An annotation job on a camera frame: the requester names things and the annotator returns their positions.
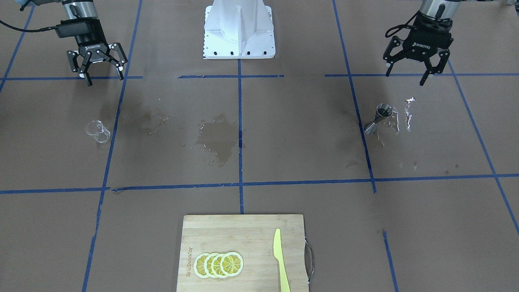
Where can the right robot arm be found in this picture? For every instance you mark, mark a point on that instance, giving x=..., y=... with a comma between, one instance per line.
x=74, y=9

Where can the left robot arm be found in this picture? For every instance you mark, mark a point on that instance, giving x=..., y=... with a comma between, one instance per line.
x=434, y=64

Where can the steel jigger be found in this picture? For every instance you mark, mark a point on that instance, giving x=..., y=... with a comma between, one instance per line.
x=383, y=111

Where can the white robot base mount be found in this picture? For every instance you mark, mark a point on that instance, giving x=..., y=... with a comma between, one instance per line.
x=238, y=29

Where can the yellow plastic knife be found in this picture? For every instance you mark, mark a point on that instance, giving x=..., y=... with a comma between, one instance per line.
x=278, y=254

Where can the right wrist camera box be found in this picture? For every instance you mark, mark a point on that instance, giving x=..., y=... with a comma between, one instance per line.
x=76, y=27

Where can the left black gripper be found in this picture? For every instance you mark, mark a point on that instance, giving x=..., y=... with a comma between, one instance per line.
x=426, y=44

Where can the bamboo cutting board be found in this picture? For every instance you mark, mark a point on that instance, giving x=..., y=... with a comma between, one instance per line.
x=252, y=237

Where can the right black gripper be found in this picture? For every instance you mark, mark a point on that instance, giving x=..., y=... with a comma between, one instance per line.
x=92, y=45

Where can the clear glass measuring cup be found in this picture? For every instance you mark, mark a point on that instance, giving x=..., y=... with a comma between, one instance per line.
x=98, y=131

